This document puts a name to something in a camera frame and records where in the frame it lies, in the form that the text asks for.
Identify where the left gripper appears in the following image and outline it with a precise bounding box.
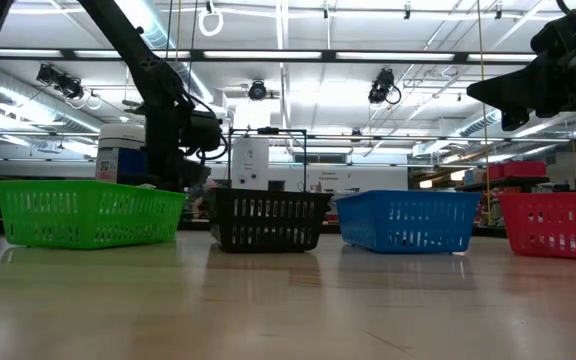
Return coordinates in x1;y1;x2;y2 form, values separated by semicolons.
117;149;212;194

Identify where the white wipes canister blue label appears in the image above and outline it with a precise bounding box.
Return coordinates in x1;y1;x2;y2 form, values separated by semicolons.
95;123;148;184

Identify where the white machine cabinet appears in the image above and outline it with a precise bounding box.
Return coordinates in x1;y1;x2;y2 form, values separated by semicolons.
231;137;289;191

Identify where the black plastic basket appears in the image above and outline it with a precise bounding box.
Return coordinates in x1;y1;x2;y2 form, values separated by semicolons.
209;188;333;254

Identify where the green plastic basket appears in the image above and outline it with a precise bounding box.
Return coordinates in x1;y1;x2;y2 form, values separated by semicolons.
0;179;188;250

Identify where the red plastic basket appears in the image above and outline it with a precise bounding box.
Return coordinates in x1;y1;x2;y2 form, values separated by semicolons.
497;191;576;262

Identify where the blue plastic basket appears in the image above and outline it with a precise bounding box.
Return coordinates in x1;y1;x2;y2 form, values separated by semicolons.
335;189;482;255

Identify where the black overhead light bar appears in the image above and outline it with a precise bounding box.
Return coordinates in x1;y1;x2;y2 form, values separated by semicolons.
0;47;539;65

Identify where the left wrist cable loop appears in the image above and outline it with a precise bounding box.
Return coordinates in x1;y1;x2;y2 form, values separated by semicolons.
187;93;230;162

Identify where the black tube frame stand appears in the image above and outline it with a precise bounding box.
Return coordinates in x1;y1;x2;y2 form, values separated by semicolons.
226;126;309;192

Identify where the black overhead camera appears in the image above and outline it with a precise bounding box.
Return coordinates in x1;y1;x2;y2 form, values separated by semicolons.
247;78;269;102

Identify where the black hanging camera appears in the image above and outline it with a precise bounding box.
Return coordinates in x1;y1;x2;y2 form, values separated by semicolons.
35;63;85;100
367;68;402;106

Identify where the black hanging cable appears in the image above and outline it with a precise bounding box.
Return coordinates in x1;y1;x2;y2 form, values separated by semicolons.
187;0;200;96
165;0;175;59

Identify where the white hanging ring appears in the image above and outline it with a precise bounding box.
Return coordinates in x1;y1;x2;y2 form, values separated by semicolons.
197;6;225;38

